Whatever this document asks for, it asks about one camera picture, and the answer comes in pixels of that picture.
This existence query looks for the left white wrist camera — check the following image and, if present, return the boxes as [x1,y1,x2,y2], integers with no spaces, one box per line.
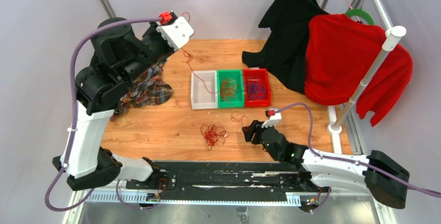
[157,11,195,51]

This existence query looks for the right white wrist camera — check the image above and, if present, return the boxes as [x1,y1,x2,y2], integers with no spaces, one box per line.
[262,108,282,128]

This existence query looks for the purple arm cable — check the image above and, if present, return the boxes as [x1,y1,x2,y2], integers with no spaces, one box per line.
[265,102,441,199]
[45,11,172,212]

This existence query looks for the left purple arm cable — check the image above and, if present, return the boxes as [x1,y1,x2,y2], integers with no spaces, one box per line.
[45,11,172,212]

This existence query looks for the green plastic bin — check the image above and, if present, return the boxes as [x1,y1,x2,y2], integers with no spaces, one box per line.
[216,69,245,109]

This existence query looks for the black t-shirt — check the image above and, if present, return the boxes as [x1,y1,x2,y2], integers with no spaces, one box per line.
[242,0,327,94]

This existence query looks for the purple thin cable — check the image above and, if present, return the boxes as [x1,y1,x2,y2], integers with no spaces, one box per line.
[245,78,269,102]

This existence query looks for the red t-shirt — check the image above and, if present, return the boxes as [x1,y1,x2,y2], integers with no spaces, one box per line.
[304,14,413,126]

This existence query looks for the metal rack top bar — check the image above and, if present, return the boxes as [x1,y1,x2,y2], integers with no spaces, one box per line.
[371,0,393,30]

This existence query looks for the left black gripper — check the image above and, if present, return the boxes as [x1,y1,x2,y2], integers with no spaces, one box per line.
[122,17,174,84]

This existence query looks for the red plastic bin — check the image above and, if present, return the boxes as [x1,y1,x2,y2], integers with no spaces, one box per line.
[242,69,271,108]

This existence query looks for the green hanger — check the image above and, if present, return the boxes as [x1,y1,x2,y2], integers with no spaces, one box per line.
[345,8,375,25]

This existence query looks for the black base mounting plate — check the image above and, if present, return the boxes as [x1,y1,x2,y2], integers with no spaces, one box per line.
[113,160,328,203]

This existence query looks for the slotted aluminium rail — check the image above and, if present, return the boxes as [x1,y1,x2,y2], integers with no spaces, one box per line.
[74,188,302,206]

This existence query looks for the plaid flannel shirt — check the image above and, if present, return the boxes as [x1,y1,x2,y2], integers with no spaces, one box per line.
[110,61,174,121]

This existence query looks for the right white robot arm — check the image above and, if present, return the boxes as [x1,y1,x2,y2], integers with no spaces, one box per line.
[242,120,410,209]

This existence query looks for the white clothes rack pole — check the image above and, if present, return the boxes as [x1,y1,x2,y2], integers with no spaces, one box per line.
[327,25,407,136]

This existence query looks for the red thin cable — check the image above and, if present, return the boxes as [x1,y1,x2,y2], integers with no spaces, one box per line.
[179,11,250,151]

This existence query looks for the white plastic bin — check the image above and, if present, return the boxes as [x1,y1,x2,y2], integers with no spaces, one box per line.
[190,70,218,110]

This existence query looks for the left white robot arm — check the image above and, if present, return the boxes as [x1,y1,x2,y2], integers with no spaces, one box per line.
[53,14,194,191]

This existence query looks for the orange thin cable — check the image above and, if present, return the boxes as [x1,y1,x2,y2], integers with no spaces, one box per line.
[220,77,242,102]

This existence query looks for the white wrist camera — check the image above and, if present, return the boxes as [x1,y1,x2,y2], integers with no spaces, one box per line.
[262,108,282,128]
[157,11,195,51]

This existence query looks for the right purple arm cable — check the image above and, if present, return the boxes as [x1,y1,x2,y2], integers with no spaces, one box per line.
[265,102,441,199]

